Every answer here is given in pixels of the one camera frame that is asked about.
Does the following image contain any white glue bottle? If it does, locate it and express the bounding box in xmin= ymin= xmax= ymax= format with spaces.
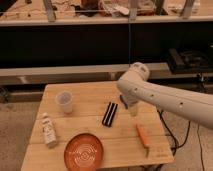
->
xmin=42 ymin=113 xmax=57 ymax=148

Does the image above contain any translucent plastic cup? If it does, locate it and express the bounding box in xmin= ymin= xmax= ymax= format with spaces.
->
xmin=55 ymin=91 xmax=73 ymax=114

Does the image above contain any orange toy carrot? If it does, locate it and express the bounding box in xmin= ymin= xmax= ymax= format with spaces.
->
xmin=136 ymin=124 xmax=150 ymax=155

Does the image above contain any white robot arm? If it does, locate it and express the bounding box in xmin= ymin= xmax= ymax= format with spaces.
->
xmin=117 ymin=62 xmax=213 ymax=130

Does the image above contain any wooden table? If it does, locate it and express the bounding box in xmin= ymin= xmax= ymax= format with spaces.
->
xmin=21 ymin=81 xmax=174 ymax=171

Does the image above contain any orange ceramic plate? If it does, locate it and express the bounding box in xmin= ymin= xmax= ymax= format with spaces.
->
xmin=64 ymin=133 xmax=104 ymax=171

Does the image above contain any black power cable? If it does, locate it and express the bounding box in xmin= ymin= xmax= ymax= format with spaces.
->
xmin=156 ymin=109 xmax=206 ymax=171

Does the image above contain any black whiteboard eraser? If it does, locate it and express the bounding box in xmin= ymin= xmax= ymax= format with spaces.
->
xmin=102 ymin=102 xmax=118 ymax=127

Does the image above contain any blue sponge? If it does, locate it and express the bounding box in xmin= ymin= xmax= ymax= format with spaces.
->
xmin=119 ymin=95 xmax=128 ymax=109

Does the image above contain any metal workbench frame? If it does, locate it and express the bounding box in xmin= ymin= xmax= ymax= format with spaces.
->
xmin=0 ymin=62 xmax=171 ymax=86

